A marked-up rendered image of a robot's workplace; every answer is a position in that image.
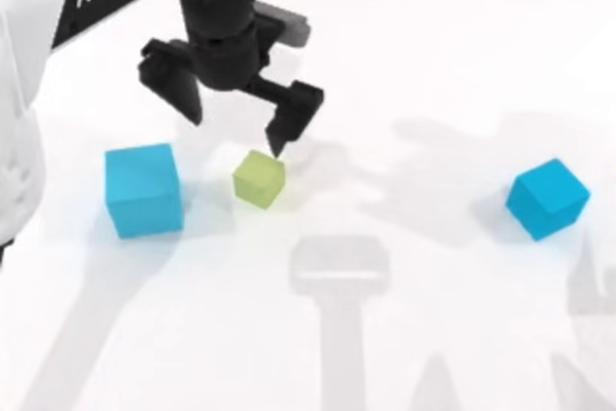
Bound small green cube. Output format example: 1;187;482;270
232;149;287;212

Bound large blue cube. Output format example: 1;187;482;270
104;141;186;241

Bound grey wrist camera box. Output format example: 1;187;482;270
252;0;311;49

